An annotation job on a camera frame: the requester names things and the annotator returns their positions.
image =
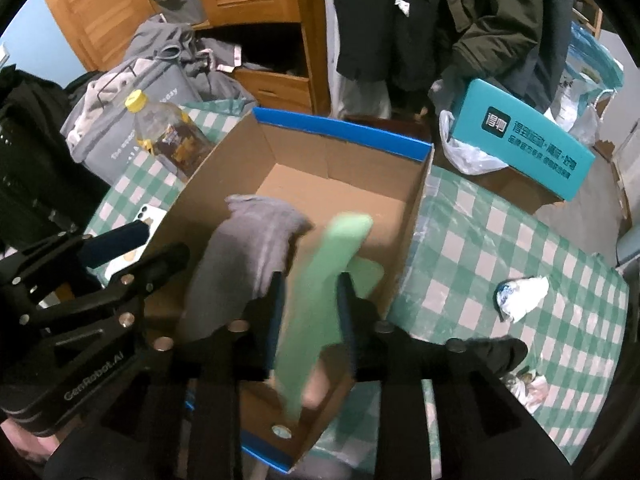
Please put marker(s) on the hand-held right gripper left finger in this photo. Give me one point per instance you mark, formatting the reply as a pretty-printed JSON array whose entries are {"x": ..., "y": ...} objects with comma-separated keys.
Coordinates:
[{"x": 276, "y": 310}]

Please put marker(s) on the green checkered tablecloth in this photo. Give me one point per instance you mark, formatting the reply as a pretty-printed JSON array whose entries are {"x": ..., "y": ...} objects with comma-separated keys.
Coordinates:
[{"x": 475, "y": 240}]

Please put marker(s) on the person's left hand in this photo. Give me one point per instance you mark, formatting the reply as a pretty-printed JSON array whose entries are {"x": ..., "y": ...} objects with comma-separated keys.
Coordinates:
[{"x": 22, "y": 440}]

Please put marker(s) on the brown cardboard box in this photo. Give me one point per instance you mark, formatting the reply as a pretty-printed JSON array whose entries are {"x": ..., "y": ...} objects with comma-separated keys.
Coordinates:
[{"x": 530, "y": 195}]

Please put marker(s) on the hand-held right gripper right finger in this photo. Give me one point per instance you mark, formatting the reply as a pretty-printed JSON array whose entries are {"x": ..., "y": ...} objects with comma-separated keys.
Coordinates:
[{"x": 345, "y": 310}]

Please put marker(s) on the blue-rimmed cardboard box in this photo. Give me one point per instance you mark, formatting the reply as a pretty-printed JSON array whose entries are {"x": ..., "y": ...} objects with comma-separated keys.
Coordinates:
[{"x": 340, "y": 195}]

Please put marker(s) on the pale blue sock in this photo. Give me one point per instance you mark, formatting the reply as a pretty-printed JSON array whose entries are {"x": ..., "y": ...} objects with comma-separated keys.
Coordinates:
[{"x": 525, "y": 295}]

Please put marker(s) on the teal shoe box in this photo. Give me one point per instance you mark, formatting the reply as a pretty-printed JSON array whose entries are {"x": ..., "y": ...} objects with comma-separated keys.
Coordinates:
[{"x": 525, "y": 135}]

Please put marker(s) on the blue and white plastic bag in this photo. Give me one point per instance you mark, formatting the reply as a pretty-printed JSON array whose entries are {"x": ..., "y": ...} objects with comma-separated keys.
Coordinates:
[{"x": 590, "y": 60}]

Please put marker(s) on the light grey cloth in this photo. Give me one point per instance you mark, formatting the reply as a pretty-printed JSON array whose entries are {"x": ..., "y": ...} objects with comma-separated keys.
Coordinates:
[{"x": 95, "y": 95}]

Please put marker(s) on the grey hoodie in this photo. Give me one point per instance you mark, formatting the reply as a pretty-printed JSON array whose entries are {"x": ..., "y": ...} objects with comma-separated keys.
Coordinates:
[{"x": 160, "y": 40}]

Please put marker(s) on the white smartphone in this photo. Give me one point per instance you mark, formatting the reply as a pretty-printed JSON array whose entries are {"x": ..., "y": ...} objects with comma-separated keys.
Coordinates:
[{"x": 152, "y": 220}]

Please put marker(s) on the dark grey sock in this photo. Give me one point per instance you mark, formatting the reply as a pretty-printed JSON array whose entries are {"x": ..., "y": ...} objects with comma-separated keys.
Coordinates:
[{"x": 500, "y": 352}]

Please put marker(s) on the grey-brown sock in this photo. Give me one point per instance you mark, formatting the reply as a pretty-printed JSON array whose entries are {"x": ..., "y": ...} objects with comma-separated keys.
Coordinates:
[{"x": 245, "y": 255}]

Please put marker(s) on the hanging dark jackets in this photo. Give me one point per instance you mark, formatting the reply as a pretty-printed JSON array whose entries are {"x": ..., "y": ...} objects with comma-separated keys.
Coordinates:
[{"x": 360, "y": 100}]

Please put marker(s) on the grey tote bag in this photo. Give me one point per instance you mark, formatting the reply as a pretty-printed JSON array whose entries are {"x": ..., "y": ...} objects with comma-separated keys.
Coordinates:
[{"x": 100, "y": 145}]

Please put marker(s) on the wooden drawer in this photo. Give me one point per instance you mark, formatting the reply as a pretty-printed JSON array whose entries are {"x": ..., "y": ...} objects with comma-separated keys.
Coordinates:
[{"x": 275, "y": 90}]

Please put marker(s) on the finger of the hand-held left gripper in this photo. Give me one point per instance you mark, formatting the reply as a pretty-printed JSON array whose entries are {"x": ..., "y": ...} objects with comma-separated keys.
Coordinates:
[
  {"x": 120, "y": 242},
  {"x": 150, "y": 272}
]

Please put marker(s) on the dark blue hanging coat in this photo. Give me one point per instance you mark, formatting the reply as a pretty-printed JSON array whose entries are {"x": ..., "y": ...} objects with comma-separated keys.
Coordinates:
[{"x": 555, "y": 35}]

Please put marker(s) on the olive green hanging jacket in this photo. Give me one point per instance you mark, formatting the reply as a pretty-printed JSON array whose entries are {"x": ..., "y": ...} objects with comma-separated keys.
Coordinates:
[{"x": 500, "y": 20}]

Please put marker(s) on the yellow-capped plastic bottle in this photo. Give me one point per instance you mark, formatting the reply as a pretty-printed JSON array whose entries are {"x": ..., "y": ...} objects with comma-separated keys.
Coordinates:
[{"x": 170, "y": 135}]

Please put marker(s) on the light green sock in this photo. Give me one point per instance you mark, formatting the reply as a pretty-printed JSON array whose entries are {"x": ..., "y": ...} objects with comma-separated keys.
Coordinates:
[{"x": 305, "y": 320}]

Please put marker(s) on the black hanging jacket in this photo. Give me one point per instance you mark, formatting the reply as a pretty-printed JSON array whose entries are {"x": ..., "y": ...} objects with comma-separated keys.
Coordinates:
[{"x": 380, "y": 35}]

